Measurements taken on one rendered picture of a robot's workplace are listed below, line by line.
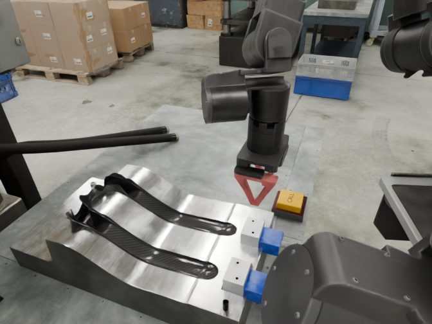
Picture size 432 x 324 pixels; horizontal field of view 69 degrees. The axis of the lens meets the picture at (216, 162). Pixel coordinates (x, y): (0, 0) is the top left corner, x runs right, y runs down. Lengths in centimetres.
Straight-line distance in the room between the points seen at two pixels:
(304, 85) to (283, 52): 332
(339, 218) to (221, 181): 127
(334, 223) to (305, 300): 186
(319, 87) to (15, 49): 310
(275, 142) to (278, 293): 31
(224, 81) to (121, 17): 464
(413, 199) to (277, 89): 28
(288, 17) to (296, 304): 36
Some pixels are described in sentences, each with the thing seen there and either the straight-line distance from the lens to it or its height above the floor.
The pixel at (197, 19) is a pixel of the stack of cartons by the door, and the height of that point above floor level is 19.
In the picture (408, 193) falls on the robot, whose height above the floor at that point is 104.
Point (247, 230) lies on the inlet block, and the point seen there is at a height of 92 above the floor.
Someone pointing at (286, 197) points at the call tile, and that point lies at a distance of 83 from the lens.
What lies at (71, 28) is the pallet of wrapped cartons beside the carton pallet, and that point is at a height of 65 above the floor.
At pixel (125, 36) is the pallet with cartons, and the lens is 508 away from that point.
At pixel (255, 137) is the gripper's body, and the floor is 113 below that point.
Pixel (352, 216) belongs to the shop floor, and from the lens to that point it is 213.
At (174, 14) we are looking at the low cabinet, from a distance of 749.
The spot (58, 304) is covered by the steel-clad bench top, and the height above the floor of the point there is 80.
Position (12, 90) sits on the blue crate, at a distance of 437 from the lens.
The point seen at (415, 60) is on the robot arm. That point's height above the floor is 122.
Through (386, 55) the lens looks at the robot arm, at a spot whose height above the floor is 122.
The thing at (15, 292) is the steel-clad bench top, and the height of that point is 80.
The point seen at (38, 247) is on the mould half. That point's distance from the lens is 77.
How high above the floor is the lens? 136
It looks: 34 degrees down
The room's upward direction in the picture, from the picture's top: 1 degrees counter-clockwise
